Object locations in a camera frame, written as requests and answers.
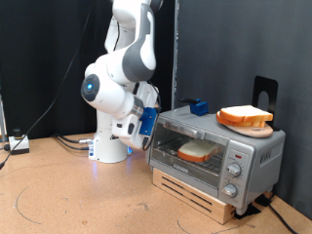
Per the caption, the dark gray backdrop curtain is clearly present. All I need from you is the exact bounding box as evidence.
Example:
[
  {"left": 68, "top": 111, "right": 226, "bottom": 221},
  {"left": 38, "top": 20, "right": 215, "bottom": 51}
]
[{"left": 176, "top": 0, "right": 312, "bottom": 220}]

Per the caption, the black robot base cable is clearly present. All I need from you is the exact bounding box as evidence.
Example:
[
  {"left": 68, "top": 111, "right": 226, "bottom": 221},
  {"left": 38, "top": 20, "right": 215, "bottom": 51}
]
[{"left": 56, "top": 136, "right": 92, "bottom": 151}]

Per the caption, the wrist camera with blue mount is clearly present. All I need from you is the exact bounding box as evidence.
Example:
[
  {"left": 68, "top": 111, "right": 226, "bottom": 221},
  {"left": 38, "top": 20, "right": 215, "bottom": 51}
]
[{"left": 138, "top": 106, "right": 159, "bottom": 137}]

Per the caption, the gray metal frame leg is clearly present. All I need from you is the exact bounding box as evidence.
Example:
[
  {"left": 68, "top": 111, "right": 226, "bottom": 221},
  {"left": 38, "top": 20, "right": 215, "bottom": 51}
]
[{"left": 0, "top": 94, "right": 8, "bottom": 143}]

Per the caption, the black foot pad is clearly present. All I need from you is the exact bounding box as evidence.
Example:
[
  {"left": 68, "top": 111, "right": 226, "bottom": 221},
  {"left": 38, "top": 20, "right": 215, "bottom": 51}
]
[
  {"left": 254, "top": 194, "right": 273, "bottom": 208},
  {"left": 233, "top": 203, "right": 262, "bottom": 220}
]

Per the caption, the black cable with silver connector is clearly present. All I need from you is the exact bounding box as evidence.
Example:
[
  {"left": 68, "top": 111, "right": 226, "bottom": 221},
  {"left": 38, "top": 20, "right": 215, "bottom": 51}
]
[{"left": 53, "top": 133, "right": 96, "bottom": 145}]

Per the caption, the silver oven knob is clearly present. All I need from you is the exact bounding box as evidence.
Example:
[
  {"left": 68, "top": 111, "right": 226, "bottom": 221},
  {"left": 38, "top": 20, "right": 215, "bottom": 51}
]
[
  {"left": 226, "top": 163, "right": 243, "bottom": 178},
  {"left": 221, "top": 183, "right": 238, "bottom": 199}
]

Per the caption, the black camera cable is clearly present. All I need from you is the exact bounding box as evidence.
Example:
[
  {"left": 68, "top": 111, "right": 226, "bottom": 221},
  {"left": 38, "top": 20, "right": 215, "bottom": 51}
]
[{"left": 113, "top": 25, "right": 163, "bottom": 152}]

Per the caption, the slotted wooden base block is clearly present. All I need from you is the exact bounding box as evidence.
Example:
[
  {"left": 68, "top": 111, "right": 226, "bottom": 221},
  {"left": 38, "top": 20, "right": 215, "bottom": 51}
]
[{"left": 151, "top": 168, "right": 237, "bottom": 226}]

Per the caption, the vertical metal pole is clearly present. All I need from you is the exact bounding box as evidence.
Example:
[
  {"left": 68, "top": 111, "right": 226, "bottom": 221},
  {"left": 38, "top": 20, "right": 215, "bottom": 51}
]
[{"left": 171, "top": 0, "right": 180, "bottom": 110}]

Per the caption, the metal spatula with blue block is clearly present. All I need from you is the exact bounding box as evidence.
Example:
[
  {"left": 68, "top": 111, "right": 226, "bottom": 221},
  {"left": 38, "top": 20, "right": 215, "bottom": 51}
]
[{"left": 177, "top": 97, "right": 210, "bottom": 117}]

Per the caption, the round wooden cutting board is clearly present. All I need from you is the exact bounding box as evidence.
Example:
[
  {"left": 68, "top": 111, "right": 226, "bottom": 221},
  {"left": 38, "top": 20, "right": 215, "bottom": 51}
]
[{"left": 223, "top": 122, "right": 274, "bottom": 139}]

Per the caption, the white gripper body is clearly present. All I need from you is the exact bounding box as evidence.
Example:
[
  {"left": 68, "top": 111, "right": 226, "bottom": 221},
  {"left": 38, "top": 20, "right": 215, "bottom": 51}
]
[{"left": 111, "top": 81, "right": 162, "bottom": 150}]

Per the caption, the black backdrop curtain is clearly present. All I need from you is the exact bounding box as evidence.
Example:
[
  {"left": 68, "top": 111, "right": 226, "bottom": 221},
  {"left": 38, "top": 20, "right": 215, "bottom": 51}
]
[{"left": 0, "top": 0, "right": 175, "bottom": 140}]

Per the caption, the black oven power cable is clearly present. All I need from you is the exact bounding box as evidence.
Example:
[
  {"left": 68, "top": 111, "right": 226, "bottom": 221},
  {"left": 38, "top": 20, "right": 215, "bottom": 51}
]
[{"left": 267, "top": 204, "right": 298, "bottom": 234}]

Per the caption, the long hanging black cable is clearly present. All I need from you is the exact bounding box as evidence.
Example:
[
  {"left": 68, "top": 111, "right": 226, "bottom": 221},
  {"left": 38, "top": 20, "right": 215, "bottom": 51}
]
[{"left": 0, "top": 0, "right": 97, "bottom": 171}]

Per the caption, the oven wire rack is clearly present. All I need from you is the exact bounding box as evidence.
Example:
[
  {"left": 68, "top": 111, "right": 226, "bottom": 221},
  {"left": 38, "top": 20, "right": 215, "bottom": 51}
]
[{"left": 154, "top": 136, "right": 225, "bottom": 175}]

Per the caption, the silver toaster oven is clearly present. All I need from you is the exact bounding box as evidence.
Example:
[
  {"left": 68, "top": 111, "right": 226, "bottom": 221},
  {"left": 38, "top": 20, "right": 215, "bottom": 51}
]
[{"left": 144, "top": 106, "right": 287, "bottom": 216}]

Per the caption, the black metal bookend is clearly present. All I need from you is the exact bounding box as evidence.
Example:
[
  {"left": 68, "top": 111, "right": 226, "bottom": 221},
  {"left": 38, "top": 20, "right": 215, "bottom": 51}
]
[{"left": 252, "top": 75, "right": 280, "bottom": 132}]

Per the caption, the glass oven door with handle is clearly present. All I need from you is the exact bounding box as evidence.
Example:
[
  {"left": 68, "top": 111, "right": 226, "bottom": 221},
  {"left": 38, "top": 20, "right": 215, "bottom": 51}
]
[{"left": 147, "top": 116, "right": 228, "bottom": 191}]

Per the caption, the white bread slice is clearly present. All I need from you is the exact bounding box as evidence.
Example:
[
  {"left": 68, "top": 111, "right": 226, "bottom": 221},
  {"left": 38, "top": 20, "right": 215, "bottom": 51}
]
[
  {"left": 219, "top": 104, "right": 274, "bottom": 124},
  {"left": 176, "top": 138, "right": 224, "bottom": 165},
  {"left": 215, "top": 111, "right": 267, "bottom": 129}
]

